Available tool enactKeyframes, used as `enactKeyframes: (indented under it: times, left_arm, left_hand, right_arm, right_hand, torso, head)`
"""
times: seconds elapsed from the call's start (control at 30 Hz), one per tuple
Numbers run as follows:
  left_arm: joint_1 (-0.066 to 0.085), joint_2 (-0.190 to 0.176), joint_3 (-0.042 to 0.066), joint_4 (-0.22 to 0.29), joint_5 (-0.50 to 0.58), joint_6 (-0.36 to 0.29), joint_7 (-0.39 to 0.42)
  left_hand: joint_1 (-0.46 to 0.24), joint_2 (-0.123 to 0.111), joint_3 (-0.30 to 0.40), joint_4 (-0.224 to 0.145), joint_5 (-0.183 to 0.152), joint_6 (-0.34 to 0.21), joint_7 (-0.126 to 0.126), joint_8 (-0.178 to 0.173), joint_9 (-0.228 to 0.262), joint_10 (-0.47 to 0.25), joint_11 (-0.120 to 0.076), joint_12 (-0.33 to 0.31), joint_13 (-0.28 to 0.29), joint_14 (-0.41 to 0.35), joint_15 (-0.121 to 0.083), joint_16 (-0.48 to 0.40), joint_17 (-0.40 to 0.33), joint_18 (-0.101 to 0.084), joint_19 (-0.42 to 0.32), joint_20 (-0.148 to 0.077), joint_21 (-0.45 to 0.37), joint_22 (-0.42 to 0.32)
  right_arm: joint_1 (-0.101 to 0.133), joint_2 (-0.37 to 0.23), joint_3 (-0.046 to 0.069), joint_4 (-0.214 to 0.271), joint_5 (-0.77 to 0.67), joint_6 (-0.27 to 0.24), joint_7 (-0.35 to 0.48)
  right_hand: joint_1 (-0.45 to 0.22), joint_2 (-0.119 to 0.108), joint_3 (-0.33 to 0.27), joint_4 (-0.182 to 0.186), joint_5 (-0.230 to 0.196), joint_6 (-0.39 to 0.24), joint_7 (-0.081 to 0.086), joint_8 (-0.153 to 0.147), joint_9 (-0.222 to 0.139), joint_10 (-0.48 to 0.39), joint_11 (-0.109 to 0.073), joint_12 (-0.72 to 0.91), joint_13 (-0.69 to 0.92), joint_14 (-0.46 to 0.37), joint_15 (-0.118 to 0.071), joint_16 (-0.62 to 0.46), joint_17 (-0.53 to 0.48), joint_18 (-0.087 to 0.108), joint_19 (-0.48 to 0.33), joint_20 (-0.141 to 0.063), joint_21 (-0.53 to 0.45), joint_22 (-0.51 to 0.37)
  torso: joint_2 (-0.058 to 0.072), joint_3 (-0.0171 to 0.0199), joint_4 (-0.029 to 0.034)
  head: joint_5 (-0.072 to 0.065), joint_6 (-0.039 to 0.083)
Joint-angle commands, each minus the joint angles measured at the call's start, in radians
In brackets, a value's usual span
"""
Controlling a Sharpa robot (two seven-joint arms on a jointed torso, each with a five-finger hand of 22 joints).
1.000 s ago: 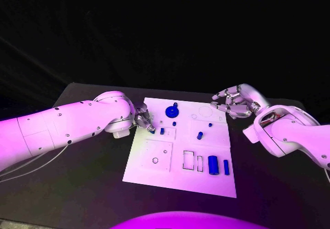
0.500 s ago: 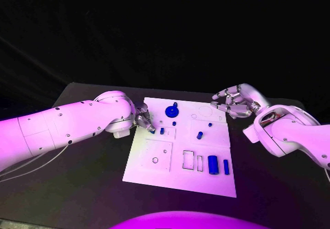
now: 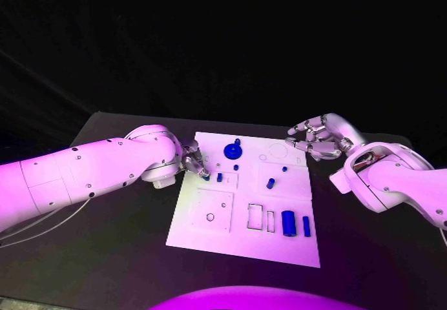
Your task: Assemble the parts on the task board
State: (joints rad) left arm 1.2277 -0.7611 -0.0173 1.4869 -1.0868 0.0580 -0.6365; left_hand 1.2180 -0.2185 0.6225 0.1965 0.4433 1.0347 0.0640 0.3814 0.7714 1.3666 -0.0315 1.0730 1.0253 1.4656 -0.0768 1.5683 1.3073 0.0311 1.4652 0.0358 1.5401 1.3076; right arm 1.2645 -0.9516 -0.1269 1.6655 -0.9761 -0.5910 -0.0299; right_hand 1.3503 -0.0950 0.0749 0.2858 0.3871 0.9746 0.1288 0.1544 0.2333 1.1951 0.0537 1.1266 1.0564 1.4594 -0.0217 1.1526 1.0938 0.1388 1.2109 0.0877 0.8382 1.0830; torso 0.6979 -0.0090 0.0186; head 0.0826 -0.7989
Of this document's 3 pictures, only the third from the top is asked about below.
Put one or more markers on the blue short cylinder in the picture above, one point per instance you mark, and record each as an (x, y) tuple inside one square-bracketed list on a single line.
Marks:
[(269, 183)]

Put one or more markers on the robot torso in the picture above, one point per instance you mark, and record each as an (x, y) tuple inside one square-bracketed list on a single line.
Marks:
[(256, 298)]

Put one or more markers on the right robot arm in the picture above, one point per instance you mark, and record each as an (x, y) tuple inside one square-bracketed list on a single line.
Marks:
[(390, 179)]

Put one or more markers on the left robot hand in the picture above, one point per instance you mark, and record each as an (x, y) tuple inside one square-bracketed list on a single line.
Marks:
[(191, 162)]

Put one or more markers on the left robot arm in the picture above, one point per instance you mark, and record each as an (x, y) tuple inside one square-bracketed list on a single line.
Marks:
[(96, 164)]

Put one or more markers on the white task board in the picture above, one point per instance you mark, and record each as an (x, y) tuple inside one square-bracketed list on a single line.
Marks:
[(243, 208)]

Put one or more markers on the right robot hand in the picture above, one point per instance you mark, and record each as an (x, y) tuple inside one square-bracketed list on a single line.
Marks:
[(331, 138)]

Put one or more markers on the blue gear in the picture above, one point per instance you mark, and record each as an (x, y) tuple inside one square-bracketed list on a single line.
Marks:
[(232, 150)]

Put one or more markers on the thin long blue cylinder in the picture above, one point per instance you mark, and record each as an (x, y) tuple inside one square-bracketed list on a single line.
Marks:
[(305, 226)]

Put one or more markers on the large blue cylinder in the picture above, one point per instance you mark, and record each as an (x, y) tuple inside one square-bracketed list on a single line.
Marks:
[(288, 223)]

